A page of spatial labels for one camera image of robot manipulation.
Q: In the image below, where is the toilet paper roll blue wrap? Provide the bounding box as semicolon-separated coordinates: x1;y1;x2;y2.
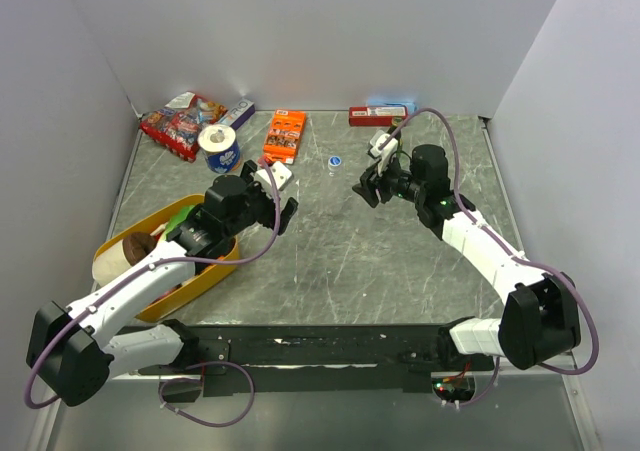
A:
198;124;240;174

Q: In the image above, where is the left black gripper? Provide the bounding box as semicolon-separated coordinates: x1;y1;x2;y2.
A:
224;161;298;238

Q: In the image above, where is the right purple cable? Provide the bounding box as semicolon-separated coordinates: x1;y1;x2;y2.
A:
377;107;600;408

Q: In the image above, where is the brown mushroom toy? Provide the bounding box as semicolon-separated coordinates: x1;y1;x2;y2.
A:
122;232;157;266

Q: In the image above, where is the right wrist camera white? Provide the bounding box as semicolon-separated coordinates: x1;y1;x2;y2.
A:
368;129;399;176

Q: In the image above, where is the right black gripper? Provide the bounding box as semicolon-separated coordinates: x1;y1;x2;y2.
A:
352;153;426;209

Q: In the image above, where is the orange snack box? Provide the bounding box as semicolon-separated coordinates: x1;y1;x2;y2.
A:
263;109;307;164

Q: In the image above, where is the yellow oval basket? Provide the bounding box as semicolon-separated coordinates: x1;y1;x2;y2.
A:
93;194;236;323

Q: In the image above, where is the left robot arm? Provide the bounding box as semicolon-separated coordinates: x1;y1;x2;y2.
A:
23;160;298;409

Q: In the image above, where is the aluminium rail frame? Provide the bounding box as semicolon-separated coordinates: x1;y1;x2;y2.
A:
28;368;600;450

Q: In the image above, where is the clear plastic bottle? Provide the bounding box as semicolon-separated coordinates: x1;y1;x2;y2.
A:
327;155;343;177

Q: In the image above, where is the red flat box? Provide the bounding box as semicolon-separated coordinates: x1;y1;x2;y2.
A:
348;105;408;127

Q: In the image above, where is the blue packet behind box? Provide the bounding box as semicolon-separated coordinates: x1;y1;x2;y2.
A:
366;97;418;114

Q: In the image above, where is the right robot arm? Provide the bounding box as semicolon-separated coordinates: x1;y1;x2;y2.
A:
353;139;581;370

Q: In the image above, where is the red snack bag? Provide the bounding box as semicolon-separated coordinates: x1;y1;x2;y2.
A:
139;92;228;163

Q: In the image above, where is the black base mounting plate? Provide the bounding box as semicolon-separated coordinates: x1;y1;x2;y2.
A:
137;323;496;398

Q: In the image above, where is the green lettuce toy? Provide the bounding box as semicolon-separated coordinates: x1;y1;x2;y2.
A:
160;205;194;241

